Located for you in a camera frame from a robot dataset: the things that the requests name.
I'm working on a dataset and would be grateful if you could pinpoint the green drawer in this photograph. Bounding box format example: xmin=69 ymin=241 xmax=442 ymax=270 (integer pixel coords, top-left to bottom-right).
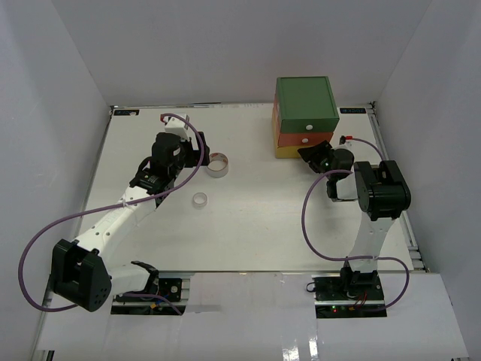
xmin=280 ymin=119 xmax=339 ymax=133

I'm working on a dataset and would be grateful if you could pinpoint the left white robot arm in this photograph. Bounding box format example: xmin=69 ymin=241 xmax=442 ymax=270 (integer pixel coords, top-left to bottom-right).
xmin=50 ymin=132 xmax=209 ymax=312

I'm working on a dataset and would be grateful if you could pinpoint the yellow drawer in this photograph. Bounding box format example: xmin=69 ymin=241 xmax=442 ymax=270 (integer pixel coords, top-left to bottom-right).
xmin=275 ymin=146 xmax=304 ymax=159

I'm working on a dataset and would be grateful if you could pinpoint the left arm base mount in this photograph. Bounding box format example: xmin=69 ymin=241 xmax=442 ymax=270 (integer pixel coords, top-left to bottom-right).
xmin=110 ymin=278 xmax=189 ymax=316

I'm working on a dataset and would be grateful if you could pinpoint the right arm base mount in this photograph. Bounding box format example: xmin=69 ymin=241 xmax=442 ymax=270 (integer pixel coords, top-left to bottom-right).
xmin=305 ymin=275 xmax=387 ymax=320

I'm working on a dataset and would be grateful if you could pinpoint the orange drawer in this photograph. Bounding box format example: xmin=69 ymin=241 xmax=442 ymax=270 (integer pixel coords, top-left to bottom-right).
xmin=277 ymin=132 xmax=333 ymax=147

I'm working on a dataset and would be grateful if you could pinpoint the small clear tape roll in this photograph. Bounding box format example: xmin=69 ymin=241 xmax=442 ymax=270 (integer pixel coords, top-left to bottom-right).
xmin=192 ymin=193 xmax=208 ymax=208

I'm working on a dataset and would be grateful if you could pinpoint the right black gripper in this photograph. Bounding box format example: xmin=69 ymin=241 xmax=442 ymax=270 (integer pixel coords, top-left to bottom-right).
xmin=299 ymin=141 xmax=336 ymax=181

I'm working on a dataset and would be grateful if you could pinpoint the green drawer cabinet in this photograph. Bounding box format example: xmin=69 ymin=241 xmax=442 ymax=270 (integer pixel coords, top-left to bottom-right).
xmin=271 ymin=76 xmax=340 ymax=155

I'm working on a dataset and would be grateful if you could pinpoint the large tape roll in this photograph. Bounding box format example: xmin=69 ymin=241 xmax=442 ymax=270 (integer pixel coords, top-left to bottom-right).
xmin=206 ymin=152 xmax=228 ymax=178

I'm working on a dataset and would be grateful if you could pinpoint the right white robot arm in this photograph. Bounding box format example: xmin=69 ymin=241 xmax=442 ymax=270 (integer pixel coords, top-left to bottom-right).
xmin=298 ymin=135 xmax=411 ymax=302

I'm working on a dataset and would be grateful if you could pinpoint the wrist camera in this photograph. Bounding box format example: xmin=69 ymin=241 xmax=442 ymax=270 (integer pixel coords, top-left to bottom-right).
xmin=160 ymin=114 xmax=189 ymax=141
xmin=339 ymin=135 xmax=353 ymax=145

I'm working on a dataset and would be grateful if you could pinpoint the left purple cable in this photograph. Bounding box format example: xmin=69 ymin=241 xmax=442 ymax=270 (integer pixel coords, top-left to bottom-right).
xmin=17 ymin=113 xmax=207 ymax=312

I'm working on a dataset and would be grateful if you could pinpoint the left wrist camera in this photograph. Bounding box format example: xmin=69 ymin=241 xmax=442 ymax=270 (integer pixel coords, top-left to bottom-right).
xmin=160 ymin=114 xmax=189 ymax=141

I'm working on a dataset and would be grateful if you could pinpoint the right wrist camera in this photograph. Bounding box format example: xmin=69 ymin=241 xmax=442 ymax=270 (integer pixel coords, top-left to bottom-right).
xmin=339 ymin=135 xmax=353 ymax=145

